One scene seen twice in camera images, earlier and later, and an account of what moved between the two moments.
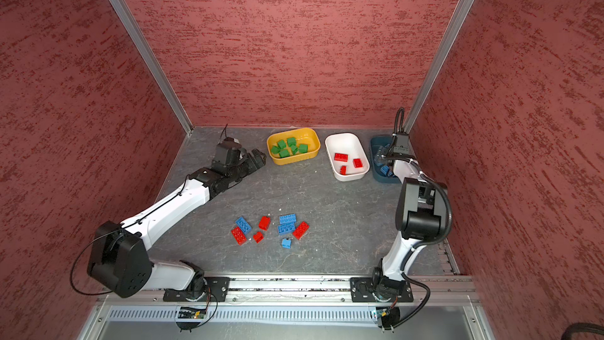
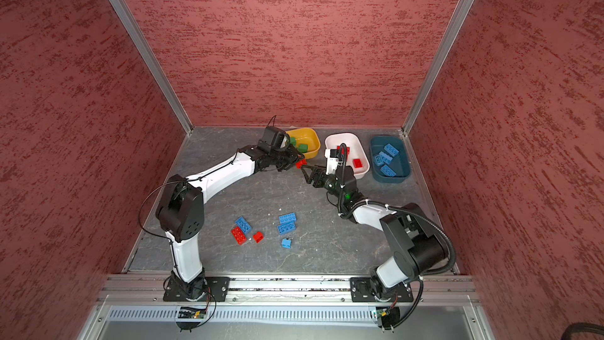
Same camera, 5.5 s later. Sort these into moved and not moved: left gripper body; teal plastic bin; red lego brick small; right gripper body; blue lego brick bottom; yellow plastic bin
Moved: left gripper body; right gripper body
Not moved: red lego brick small; blue lego brick bottom; teal plastic bin; yellow plastic bin
